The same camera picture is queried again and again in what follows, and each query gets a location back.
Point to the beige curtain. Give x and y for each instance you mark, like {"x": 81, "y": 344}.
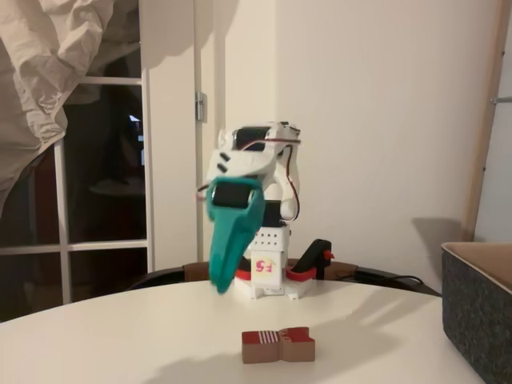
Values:
{"x": 40, "y": 60}

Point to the yellow F5 sticker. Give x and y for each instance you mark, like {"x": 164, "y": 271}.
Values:
{"x": 262, "y": 267}

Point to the wooden cat block red face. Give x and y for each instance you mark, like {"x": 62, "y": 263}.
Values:
{"x": 276, "y": 350}

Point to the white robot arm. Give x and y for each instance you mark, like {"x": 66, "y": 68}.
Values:
{"x": 268, "y": 240}

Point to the dark wooden chair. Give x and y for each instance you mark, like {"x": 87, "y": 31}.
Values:
{"x": 344, "y": 267}
{"x": 196, "y": 272}

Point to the metal shelf brace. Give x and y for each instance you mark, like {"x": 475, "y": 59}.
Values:
{"x": 502, "y": 100}

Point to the black clamp with red pad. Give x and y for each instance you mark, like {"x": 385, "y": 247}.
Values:
{"x": 242, "y": 275}
{"x": 314, "y": 256}

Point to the grey felt box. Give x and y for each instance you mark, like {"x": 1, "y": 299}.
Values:
{"x": 480, "y": 320}

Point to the white glazed door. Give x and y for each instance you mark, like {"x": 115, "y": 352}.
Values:
{"x": 146, "y": 160}

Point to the metal door hinge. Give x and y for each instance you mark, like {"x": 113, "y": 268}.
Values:
{"x": 201, "y": 106}

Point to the teal gripper black servo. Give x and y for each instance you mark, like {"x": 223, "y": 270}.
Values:
{"x": 231, "y": 222}

